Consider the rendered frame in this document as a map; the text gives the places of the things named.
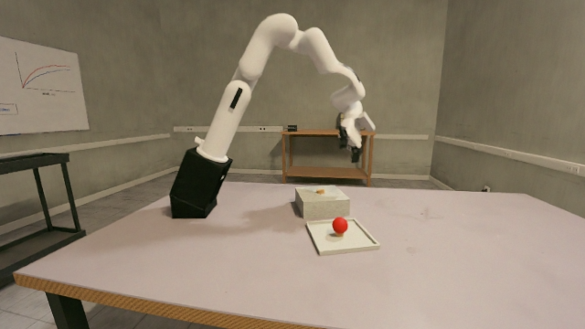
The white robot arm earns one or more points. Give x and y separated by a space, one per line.
281 29

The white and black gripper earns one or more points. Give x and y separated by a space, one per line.
351 131

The red ball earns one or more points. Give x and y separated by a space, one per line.
340 225

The pale grey square tile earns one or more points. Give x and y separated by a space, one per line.
321 202

